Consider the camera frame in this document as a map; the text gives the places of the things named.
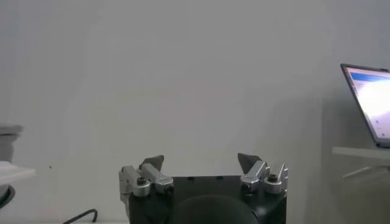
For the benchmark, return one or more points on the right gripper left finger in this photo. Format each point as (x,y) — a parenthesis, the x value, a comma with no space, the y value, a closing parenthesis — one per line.
(152,179)

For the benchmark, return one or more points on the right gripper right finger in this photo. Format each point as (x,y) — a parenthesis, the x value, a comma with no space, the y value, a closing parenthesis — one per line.
(259,178)

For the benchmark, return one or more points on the black open laptop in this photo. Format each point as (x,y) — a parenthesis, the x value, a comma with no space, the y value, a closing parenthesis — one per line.
(371,97)

